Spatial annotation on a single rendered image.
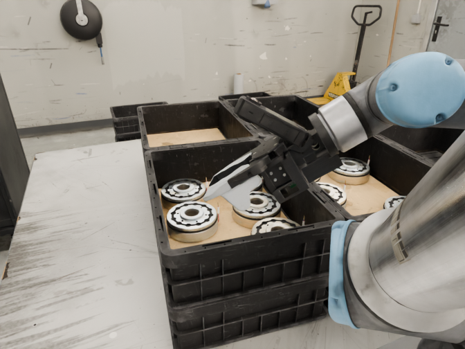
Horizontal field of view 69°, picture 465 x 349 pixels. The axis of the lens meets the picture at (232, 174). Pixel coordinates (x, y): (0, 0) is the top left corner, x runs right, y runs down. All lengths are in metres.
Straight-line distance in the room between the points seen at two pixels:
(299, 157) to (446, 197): 0.35
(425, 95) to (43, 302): 0.76
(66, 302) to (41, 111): 3.34
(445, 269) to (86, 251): 0.81
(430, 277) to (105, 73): 3.81
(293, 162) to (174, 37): 3.56
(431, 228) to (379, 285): 0.14
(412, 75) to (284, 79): 4.23
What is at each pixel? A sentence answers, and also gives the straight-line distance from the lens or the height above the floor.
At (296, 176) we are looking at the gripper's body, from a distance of 0.51.
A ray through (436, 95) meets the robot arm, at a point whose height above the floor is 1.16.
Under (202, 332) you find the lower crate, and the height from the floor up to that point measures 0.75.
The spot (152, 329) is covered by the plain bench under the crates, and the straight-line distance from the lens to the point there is 0.71.
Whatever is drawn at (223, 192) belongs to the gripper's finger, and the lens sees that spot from 0.51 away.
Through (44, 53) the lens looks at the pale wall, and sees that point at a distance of 3.92.
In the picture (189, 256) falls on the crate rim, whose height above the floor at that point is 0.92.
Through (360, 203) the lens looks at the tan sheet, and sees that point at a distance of 0.84.
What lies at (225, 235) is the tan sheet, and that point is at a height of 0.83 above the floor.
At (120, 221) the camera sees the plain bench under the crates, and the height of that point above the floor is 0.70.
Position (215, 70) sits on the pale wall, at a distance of 4.17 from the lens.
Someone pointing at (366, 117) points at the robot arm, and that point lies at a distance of 0.50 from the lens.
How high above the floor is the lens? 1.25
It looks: 27 degrees down
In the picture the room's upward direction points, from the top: straight up
